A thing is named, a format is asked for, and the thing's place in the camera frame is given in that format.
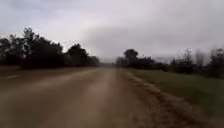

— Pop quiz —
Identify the dark row of bushes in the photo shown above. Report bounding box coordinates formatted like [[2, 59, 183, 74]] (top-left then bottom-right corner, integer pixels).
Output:
[[115, 47, 224, 79]]

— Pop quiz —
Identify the dark row of trees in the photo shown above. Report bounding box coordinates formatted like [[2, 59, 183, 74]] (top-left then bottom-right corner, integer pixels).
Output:
[[0, 27, 101, 70]]

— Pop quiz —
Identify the green grass field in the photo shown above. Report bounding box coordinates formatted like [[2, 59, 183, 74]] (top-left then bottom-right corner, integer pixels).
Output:
[[123, 67, 224, 118]]

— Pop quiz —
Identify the brownish grass verge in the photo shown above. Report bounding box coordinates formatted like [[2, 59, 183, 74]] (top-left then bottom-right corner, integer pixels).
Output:
[[0, 65, 98, 84]]

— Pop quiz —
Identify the brown dirt road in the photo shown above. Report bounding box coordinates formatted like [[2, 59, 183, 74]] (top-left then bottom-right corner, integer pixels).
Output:
[[0, 65, 224, 128]]

